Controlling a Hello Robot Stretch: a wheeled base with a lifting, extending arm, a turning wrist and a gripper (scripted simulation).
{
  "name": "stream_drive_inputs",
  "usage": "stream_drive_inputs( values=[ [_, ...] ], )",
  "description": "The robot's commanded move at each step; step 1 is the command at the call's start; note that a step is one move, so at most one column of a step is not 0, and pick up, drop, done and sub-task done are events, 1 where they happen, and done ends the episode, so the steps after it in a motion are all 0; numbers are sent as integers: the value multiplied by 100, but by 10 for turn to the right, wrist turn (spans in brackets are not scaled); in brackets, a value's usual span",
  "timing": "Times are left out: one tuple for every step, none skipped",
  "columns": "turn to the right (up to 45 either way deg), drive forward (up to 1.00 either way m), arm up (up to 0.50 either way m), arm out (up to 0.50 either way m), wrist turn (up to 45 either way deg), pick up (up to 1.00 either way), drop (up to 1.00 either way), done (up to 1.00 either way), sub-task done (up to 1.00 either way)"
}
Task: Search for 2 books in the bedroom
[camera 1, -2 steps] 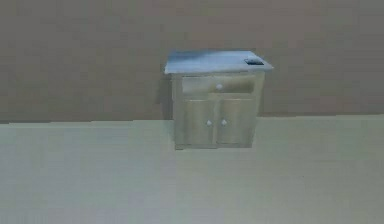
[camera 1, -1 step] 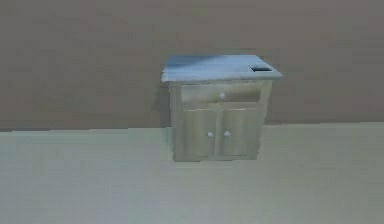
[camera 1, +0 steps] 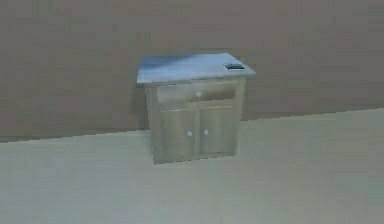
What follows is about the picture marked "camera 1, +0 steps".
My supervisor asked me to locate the small black flat phone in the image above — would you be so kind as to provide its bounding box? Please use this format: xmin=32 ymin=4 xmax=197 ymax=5
xmin=225 ymin=62 xmax=246 ymax=71

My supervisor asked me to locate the beige cupboard with blue-grey top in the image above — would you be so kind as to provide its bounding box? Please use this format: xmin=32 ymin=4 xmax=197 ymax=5
xmin=136 ymin=52 xmax=257 ymax=165

